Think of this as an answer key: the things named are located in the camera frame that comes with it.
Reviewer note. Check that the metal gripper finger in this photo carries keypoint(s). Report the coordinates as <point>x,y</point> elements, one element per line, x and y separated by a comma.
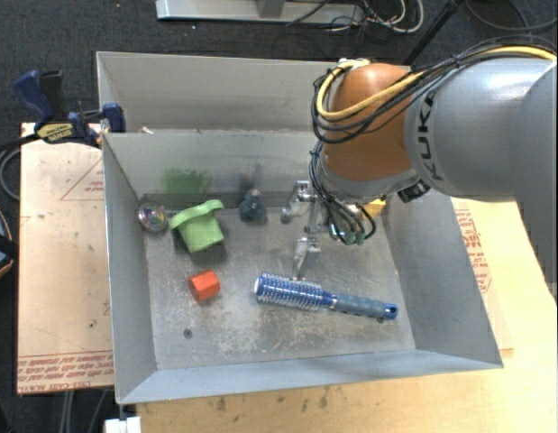
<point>307,247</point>
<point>301,191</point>

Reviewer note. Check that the blue hair brush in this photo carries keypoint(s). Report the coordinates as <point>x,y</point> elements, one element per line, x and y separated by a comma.
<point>296,292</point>

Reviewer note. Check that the dark teal toy figure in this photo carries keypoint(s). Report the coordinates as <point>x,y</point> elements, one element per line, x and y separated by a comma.
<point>253,205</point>

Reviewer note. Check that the yellow block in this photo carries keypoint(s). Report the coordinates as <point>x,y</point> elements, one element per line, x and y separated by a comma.
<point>376,206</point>

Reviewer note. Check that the grey metal bin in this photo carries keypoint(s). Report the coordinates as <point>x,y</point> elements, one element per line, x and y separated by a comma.
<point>260,323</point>

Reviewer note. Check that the light green cup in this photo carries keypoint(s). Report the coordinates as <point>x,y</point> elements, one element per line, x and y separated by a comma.
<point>199,230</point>

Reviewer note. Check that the orange-red hexagonal block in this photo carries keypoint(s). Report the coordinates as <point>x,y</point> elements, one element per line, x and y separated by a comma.
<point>204,285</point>

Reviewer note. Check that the clear glass ball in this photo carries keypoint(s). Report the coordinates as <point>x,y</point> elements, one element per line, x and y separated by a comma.
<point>152,217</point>

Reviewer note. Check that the brown cardboard board, red print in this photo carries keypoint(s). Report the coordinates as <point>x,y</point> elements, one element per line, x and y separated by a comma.
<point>62,251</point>

